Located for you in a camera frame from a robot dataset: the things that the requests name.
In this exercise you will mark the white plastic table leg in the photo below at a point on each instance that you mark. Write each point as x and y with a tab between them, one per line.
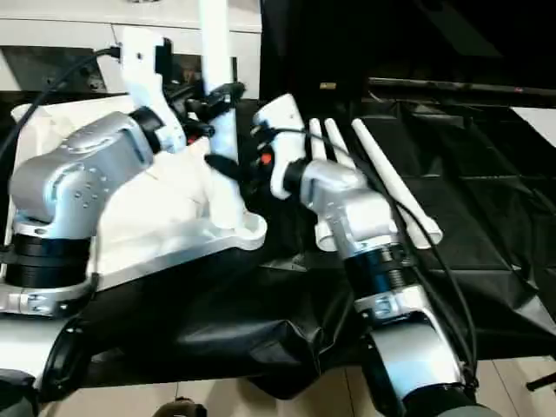
337	143
318	139
215	43
417	217

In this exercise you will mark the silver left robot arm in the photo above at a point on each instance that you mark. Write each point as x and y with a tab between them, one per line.
78	182

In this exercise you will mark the black box with tan label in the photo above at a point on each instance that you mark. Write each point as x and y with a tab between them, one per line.
304	43

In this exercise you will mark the white cabinet with glass doors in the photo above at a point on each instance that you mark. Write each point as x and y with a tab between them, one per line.
52	33

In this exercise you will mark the black mat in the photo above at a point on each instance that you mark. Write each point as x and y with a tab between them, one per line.
486	217

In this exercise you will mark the white flat board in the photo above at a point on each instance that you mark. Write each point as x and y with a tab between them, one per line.
543	126

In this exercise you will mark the dark metal rail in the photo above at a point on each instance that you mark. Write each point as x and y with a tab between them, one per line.
452	85

